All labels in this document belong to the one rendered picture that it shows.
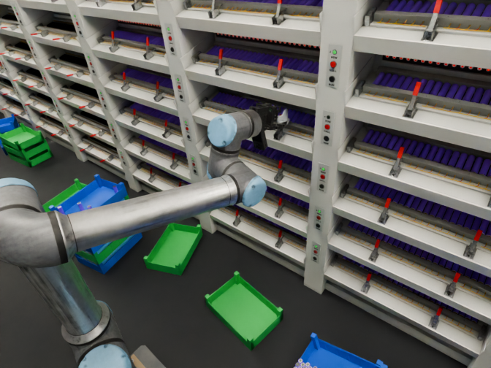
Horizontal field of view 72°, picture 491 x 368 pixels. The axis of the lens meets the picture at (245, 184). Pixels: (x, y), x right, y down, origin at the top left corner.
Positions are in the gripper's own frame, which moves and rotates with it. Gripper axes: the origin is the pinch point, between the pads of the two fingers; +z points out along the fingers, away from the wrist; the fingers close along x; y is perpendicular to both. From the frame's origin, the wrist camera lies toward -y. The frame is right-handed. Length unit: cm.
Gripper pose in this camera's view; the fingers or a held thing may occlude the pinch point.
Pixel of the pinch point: (283, 120)
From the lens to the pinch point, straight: 128.8
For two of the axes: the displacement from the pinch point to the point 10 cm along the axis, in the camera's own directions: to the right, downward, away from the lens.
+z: 6.1, -2.9, 7.4
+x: -7.9, -3.3, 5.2
